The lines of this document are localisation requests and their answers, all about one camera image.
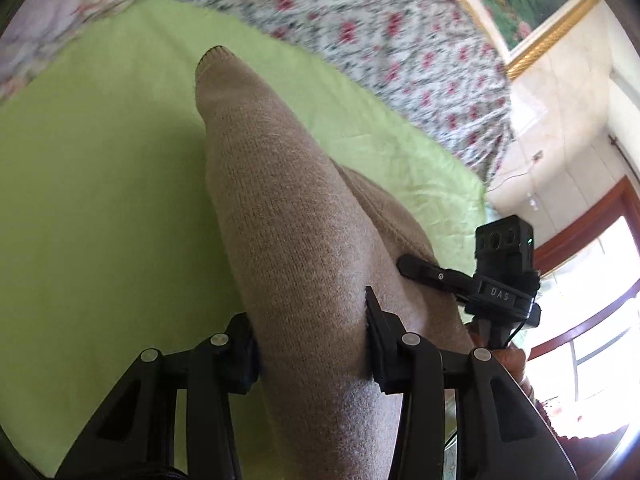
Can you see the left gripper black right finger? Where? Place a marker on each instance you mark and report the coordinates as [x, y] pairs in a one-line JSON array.
[[407, 364]]

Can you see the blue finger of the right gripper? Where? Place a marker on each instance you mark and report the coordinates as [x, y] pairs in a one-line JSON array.
[[454, 282]]

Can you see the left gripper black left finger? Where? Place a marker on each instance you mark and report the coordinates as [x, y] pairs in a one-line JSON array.
[[224, 364]]

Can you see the beige knitted garment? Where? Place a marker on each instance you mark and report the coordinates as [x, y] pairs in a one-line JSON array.
[[306, 240]]

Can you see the person's right hand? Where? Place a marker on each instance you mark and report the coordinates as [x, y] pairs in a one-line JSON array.
[[513, 359]]

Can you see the light green cloth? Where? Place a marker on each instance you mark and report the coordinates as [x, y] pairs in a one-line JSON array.
[[109, 244]]

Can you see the floral bed sheet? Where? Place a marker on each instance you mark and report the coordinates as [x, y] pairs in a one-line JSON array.
[[426, 59]]

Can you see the framed landscape painting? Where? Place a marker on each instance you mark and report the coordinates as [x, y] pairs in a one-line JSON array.
[[522, 31]]

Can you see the black camera box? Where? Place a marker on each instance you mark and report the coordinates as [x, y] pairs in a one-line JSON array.
[[504, 248]]

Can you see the red wooden window frame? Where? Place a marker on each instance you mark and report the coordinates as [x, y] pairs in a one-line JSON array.
[[591, 268]]

